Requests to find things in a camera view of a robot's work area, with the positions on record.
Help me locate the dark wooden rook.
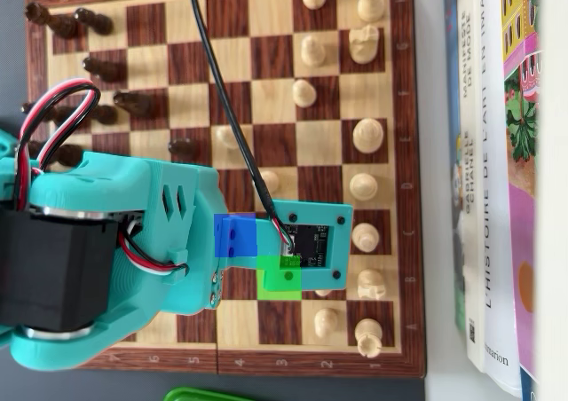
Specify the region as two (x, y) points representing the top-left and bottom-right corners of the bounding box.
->
(24, 1), (83, 38)

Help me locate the wooden folding chessboard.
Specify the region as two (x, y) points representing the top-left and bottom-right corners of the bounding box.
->
(24, 0), (427, 379)

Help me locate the dark wooden king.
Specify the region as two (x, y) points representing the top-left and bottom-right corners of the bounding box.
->
(27, 141), (84, 171)

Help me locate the white blurred upright panel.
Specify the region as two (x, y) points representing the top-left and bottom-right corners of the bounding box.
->
(534, 0), (568, 401)

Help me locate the dark wooden bishop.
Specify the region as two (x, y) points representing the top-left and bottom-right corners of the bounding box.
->
(20, 101), (90, 130)

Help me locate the light wooden queen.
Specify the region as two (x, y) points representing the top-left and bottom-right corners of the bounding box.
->
(349, 172), (378, 201)

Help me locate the light wooden knight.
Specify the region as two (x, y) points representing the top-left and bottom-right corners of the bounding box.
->
(348, 24), (381, 64)
(357, 267), (386, 300)

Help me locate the light wooden king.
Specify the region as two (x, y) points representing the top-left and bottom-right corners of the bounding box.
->
(352, 117), (385, 154)

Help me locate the dark blue book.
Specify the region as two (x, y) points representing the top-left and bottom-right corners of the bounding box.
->
(519, 367), (538, 401)

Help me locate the Gabrielle Chanel white book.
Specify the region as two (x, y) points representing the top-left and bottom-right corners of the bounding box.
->
(455, 0), (485, 373)

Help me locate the white art history book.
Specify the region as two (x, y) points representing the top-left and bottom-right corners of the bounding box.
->
(478, 0), (524, 397)

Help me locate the colourful pink illustrated book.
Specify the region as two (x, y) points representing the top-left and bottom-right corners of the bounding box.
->
(500, 0), (541, 384)

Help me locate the dark wooden knight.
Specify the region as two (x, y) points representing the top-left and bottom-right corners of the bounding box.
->
(112, 90), (170, 119)

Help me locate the light wooden bishop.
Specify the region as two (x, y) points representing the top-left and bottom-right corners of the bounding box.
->
(351, 222), (381, 252)

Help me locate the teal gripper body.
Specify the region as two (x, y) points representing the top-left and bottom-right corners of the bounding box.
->
(132, 159), (228, 316)

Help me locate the dark wooden pawn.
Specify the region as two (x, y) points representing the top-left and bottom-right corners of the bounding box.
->
(91, 103), (120, 125)
(82, 55), (128, 83)
(73, 6), (114, 36)
(168, 137), (201, 157)

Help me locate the black camera cable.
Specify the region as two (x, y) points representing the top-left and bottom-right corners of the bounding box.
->
(185, 0), (297, 254)

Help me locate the thin blue-spine book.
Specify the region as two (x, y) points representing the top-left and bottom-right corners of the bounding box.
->
(443, 0), (467, 331)

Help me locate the green plastic lid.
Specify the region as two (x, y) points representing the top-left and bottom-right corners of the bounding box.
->
(163, 386), (267, 401)

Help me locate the red white black wire bundle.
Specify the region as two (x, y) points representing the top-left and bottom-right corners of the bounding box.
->
(116, 223), (191, 279)
(12, 78), (101, 211)

